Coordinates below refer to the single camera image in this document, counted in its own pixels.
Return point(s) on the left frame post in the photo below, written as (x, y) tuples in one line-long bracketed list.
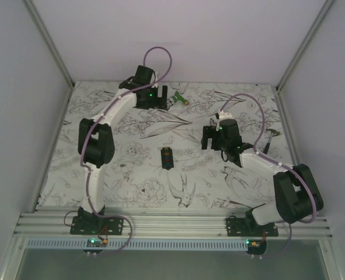
[(43, 31)]

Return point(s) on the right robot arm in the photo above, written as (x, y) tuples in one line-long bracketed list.
[(296, 194)]

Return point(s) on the left controller board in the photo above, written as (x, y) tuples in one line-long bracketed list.
[(94, 246)]

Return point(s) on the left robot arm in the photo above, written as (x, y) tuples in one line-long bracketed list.
[(96, 142)]

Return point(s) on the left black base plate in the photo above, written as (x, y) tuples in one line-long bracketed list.
[(93, 225)]

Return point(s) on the black fuse box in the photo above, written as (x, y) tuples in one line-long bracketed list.
[(167, 161)]

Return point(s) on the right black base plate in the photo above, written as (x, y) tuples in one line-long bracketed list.
[(244, 227)]

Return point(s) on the right controller board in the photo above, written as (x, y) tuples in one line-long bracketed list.
[(256, 248)]

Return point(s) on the floral patterned mat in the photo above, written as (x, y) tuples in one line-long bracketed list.
[(200, 178)]

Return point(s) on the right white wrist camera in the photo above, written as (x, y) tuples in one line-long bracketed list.
[(222, 115)]

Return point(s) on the white slotted cable duct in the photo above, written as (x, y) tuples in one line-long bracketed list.
[(143, 244)]

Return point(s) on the frame post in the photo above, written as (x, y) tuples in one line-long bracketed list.
[(43, 31), (309, 37)]

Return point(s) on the aluminium rail frame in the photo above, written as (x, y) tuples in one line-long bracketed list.
[(186, 223)]

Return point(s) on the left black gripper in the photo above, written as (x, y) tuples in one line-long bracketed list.
[(159, 102)]

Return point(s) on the right frame post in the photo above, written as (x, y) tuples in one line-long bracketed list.
[(309, 37)]

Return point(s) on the green toy tool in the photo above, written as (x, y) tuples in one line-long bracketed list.
[(177, 97)]

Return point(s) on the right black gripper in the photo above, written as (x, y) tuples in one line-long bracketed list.
[(210, 132)]

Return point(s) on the controller board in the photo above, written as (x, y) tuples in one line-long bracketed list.
[(256, 248), (94, 246)]

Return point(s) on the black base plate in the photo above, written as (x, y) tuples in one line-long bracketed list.
[(93, 225), (244, 227)]

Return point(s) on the small hammer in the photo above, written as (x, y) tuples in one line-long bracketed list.
[(272, 133)]

